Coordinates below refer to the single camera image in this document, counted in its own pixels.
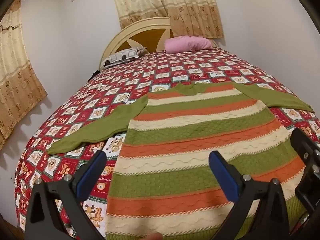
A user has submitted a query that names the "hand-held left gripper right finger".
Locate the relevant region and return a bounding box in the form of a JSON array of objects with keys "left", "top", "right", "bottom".
[{"left": 209, "top": 151, "right": 290, "bottom": 240}]

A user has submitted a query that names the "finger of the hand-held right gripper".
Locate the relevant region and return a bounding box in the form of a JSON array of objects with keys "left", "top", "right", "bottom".
[{"left": 291, "top": 129, "right": 320, "bottom": 172}]

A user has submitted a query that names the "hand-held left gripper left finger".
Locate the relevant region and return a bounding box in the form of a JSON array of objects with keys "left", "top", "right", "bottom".
[{"left": 25, "top": 150, "right": 108, "bottom": 240}]

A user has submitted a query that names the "green orange striped knit sweater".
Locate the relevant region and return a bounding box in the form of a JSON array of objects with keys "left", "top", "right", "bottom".
[{"left": 47, "top": 81, "right": 315, "bottom": 240}]

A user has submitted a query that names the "beige floral curtain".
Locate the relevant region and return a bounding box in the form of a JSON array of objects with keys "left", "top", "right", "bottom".
[
  {"left": 107, "top": 0, "right": 168, "bottom": 30},
  {"left": 161, "top": 0, "right": 224, "bottom": 39},
  {"left": 0, "top": 0, "right": 48, "bottom": 150}
]

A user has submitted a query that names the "red bear printed quilt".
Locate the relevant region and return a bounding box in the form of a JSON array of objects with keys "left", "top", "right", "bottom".
[{"left": 14, "top": 46, "right": 320, "bottom": 240}]

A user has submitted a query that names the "white grey patterned pillow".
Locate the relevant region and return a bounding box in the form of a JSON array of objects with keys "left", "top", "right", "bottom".
[{"left": 101, "top": 47, "right": 150, "bottom": 68}]

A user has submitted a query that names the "pink pillow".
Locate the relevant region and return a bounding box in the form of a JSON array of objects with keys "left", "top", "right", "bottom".
[{"left": 164, "top": 36, "right": 214, "bottom": 54}]

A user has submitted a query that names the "cream wooden headboard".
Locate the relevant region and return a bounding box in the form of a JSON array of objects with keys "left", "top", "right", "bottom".
[{"left": 99, "top": 17, "right": 218, "bottom": 70}]

